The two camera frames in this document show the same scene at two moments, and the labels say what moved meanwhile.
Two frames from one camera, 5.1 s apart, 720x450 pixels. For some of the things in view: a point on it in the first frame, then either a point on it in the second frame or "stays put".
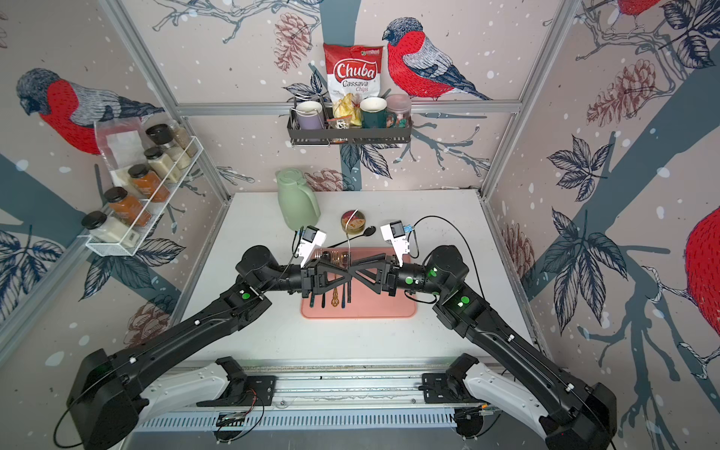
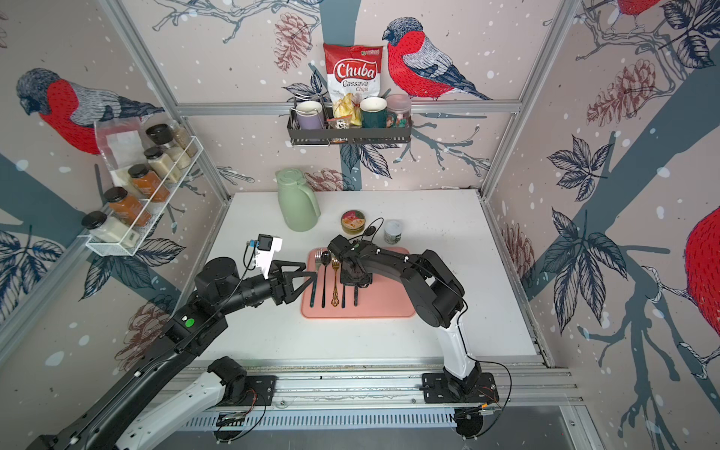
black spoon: (368, 231) stays put
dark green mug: (374, 113) stays put
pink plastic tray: (352, 299) stays put
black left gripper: (314, 278) to (284, 291)
